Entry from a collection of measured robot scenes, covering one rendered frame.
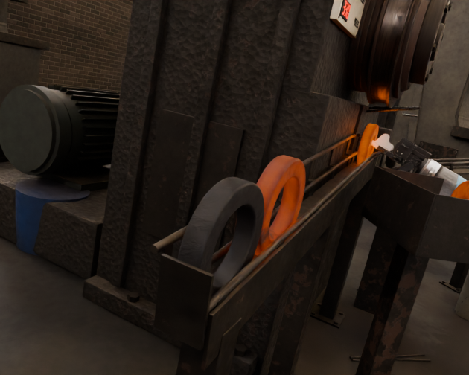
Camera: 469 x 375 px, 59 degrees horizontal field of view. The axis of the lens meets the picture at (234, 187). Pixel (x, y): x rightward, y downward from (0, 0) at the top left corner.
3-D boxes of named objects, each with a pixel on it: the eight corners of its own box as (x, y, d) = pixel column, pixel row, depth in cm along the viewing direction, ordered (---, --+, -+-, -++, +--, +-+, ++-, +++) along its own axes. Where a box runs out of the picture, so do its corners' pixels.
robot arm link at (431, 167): (428, 181, 148) (427, 184, 141) (416, 174, 150) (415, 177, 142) (441, 164, 146) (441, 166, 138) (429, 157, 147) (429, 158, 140)
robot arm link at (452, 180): (455, 205, 139) (472, 184, 135) (425, 187, 142) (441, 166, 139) (455, 200, 145) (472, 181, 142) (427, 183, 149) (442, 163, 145)
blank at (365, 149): (354, 172, 154) (363, 174, 153) (359, 139, 143) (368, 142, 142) (366, 146, 163) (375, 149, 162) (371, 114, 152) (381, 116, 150)
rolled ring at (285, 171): (280, 264, 80) (265, 257, 82) (313, 175, 82) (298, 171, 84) (249, 254, 64) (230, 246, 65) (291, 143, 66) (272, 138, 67)
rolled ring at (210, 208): (273, 168, 62) (253, 162, 63) (205, 206, 46) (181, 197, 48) (254, 274, 69) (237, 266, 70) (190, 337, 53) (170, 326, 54)
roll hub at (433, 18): (406, 78, 131) (434, -17, 124) (412, 85, 156) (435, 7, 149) (425, 81, 129) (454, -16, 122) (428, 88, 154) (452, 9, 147)
